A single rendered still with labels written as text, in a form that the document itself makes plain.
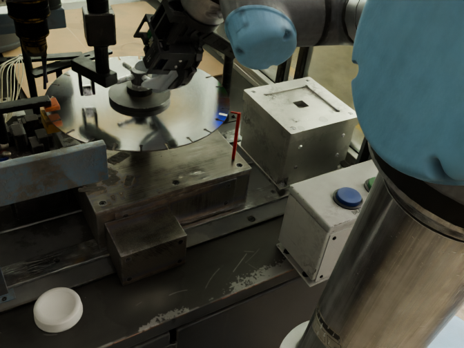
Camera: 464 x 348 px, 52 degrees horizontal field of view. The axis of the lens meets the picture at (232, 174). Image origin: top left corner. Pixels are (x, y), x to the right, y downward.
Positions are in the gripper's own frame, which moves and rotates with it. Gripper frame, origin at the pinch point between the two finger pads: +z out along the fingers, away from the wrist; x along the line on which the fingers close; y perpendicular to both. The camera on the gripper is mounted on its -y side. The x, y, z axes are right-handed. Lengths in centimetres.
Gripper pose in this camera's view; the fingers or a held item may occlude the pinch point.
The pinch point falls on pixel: (159, 85)
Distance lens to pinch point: 86.2
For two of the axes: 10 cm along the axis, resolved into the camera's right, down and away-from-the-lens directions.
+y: -7.9, 1.3, -6.0
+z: -5.1, 4.2, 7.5
